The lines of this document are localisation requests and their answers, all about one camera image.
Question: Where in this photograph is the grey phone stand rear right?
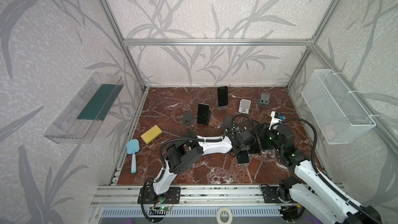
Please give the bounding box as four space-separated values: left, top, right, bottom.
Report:
258 92 270 107

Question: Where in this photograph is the dark round phone stand left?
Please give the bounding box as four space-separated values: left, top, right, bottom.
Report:
181 112 194 127

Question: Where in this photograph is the white-edged phone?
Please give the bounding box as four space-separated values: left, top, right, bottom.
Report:
260 137 274 150

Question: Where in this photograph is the white wire mesh basket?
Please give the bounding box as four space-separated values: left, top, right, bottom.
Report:
302 69 376 145

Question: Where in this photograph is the white tape roll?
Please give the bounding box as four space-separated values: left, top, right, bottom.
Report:
216 207 233 224

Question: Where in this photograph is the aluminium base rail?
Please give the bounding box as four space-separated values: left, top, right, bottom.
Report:
90 184 266 207

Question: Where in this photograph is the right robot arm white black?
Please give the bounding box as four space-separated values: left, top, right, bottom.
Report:
254 117 382 224

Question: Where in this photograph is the clear plastic wall bin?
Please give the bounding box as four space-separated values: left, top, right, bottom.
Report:
44 72 124 144

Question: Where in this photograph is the black phone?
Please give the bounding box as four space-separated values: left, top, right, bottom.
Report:
248 141 261 154
217 86 229 107

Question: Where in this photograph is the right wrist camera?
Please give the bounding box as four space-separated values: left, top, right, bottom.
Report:
269 111 286 130

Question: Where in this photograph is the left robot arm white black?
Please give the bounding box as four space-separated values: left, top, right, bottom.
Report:
143 114 256 199

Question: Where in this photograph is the green-edged phone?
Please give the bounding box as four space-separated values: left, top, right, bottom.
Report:
197 103 211 125

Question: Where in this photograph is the white phone stand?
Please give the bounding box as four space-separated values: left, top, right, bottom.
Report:
238 99 251 115

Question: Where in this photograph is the yellow sponge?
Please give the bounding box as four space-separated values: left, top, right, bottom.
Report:
141 125 163 144

